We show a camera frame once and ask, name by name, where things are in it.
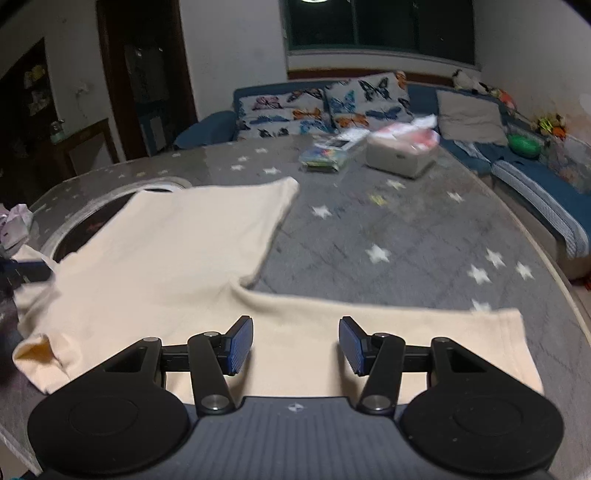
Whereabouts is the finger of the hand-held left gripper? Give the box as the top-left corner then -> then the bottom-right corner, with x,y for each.
0,258 -> 52,291

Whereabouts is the dark wooden sideboard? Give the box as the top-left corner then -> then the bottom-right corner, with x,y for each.
0,117 -> 122,208

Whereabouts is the green bowl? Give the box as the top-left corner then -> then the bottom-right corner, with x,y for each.
506,132 -> 542,159

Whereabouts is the cream t-shirt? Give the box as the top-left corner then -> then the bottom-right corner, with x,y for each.
11,176 -> 546,398

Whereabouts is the white flat packet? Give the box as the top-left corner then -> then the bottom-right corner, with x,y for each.
314,128 -> 371,151

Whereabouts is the pink white tissue pack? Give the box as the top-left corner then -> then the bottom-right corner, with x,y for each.
0,203 -> 34,256

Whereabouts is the blue white checked sofa cover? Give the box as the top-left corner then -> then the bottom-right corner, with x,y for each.
491,161 -> 591,260

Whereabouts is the white tissue box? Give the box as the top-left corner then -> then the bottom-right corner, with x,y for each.
366,122 -> 442,180

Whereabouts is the dark wooden door frame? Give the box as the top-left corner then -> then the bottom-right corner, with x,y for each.
95,0 -> 200,163

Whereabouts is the wide butterfly print pillow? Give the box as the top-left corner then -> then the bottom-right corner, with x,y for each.
237,88 -> 334,140

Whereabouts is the clear bag of colourful items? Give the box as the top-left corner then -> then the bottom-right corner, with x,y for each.
298,145 -> 352,174

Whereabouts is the grey star tablecloth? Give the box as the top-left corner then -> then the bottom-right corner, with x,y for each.
0,134 -> 591,476

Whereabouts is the pile of small toys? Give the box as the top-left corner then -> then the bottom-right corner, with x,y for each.
534,112 -> 570,140

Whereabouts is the round built-in induction hob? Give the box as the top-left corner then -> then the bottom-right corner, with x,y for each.
46,178 -> 193,265

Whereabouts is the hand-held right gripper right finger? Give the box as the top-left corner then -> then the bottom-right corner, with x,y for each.
338,316 -> 497,415

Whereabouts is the beige cushion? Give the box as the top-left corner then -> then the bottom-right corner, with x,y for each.
436,89 -> 509,147

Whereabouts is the blue corner sofa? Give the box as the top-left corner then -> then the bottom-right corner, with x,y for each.
173,69 -> 591,280

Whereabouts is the dark window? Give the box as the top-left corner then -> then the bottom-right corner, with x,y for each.
281,0 -> 479,66

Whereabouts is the square butterfly print pillow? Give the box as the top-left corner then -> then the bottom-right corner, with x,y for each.
323,71 -> 415,133

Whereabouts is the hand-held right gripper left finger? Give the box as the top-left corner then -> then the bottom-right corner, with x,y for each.
95,316 -> 255,415

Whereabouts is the clear plastic storage box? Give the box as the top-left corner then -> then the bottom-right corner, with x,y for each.
539,134 -> 591,191

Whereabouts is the black white plush toy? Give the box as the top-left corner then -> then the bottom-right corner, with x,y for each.
451,68 -> 484,92

